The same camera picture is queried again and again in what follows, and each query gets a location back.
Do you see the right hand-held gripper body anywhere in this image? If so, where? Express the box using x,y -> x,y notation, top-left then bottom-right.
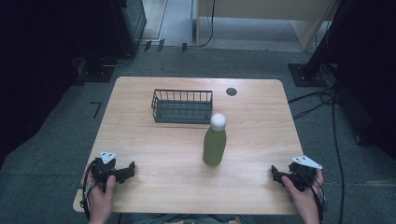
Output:
281,155 -> 323,192

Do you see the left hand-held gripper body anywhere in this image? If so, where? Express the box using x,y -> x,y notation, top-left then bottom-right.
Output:
90,150 -> 126,193

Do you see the person's right hand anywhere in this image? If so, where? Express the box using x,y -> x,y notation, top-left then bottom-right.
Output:
280,168 -> 325,218

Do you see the person's left hand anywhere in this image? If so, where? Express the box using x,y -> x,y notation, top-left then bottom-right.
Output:
85,171 -> 118,217

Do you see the green bottle with white cap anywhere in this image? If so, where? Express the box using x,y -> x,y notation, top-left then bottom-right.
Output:
202,113 -> 228,167

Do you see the dark flat stand base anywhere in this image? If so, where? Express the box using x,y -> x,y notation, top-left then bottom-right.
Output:
76,63 -> 116,84

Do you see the dark curtain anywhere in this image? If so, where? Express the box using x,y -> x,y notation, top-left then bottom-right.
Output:
326,0 -> 396,161
0,0 -> 125,171

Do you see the black metal stand pole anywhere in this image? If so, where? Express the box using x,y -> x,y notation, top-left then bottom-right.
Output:
302,0 -> 347,81

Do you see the light wooden cabinet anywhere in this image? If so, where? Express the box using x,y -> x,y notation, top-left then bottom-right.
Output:
195,0 -> 341,52

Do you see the left hand-held gripper cable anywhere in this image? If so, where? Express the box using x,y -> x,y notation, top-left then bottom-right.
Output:
79,159 -> 98,221

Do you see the hand-held gripper cable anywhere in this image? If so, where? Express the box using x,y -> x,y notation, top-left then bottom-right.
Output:
302,174 -> 327,224
79,159 -> 98,221

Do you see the right hand-held gripper cable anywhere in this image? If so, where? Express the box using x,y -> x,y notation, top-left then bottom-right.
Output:
302,174 -> 327,224

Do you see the black wire basket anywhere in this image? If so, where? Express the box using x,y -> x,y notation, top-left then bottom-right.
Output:
150,89 -> 214,125

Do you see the bundle of black floor cables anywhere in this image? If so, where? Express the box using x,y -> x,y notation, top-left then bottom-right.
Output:
288,87 -> 340,121

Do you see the black stand base plate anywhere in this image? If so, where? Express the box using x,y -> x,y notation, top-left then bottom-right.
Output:
287,63 -> 329,88

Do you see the black hanging cable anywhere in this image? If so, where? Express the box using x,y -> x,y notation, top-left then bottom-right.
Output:
197,0 -> 217,49

